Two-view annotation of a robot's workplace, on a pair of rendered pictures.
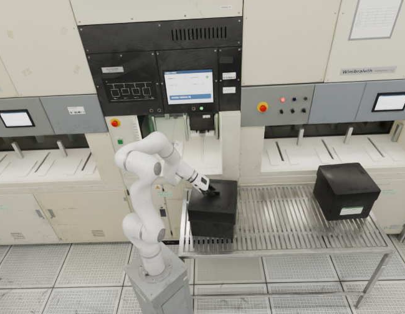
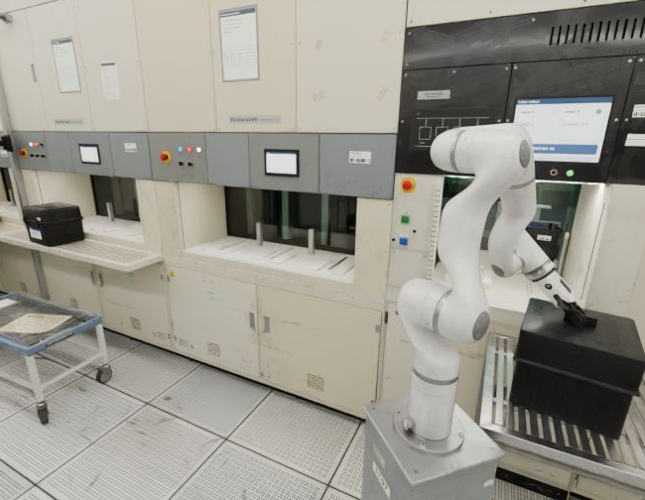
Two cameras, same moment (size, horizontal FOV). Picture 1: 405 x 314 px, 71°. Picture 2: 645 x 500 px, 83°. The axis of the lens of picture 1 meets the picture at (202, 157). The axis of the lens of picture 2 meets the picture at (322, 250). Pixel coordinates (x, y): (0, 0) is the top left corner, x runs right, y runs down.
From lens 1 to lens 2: 82 cm
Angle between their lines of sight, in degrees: 29
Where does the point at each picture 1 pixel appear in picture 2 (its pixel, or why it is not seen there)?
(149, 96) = not seen: hidden behind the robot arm
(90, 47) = (413, 59)
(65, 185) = (301, 282)
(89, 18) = (426, 16)
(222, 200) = (606, 336)
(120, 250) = (337, 427)
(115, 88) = (428, 126)
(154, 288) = (424, 462)
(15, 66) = (308, 88)
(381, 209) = not seen: outside the picture
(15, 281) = (185, 410)
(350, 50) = not seen: outside the picture
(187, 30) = (581, 25)
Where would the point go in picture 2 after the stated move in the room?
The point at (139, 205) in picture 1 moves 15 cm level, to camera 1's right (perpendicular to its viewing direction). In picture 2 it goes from (456, 239) to (531, 247)
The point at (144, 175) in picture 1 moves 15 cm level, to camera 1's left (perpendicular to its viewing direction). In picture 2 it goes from (496, 157) to (423, 155)
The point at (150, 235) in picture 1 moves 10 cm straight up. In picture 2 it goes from (461, 310) to (467, 268)
